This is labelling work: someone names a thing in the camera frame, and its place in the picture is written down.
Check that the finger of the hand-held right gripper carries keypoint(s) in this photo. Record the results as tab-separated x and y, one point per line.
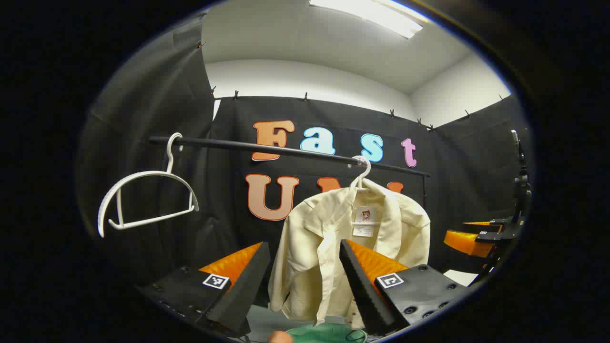
467	243
481	223

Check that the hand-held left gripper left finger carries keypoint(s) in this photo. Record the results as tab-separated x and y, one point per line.
238	295

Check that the cream collared shirt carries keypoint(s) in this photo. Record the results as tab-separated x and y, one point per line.
310	247

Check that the black clothes rail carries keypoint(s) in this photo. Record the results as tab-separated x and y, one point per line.
214	142

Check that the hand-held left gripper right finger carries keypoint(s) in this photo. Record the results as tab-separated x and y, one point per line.
367	295

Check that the black backdrop cloth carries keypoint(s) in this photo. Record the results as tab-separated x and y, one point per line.
228	119

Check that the green laundry hamper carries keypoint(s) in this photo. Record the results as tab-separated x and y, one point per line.
329	333

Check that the white flat board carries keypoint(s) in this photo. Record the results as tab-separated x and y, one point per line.
460	277

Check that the ceiling light panel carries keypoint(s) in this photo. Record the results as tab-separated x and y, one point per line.
371	14

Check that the white plastic hanger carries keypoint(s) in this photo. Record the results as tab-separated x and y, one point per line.
169	159
368	167

